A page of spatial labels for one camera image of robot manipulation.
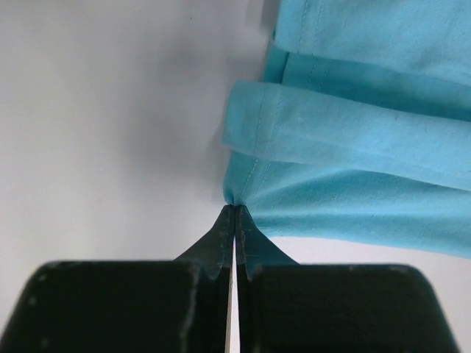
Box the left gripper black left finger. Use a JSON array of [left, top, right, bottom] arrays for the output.
[[1, 206, 235, 352]]

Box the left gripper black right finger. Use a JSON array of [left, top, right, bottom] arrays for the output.
[[235, 206, 458, 352]]

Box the cyan blue t shirt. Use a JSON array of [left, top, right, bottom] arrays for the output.
[[222, 1, 470, 257]]

